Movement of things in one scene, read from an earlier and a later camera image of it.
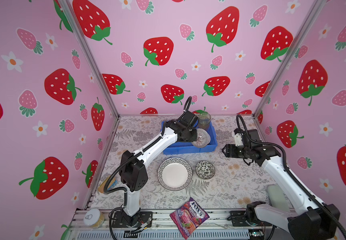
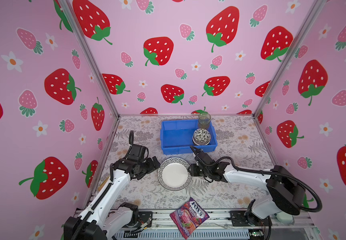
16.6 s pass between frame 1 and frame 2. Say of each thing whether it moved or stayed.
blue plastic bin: stayed
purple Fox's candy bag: stayed
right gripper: moved
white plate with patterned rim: stayed
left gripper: moved
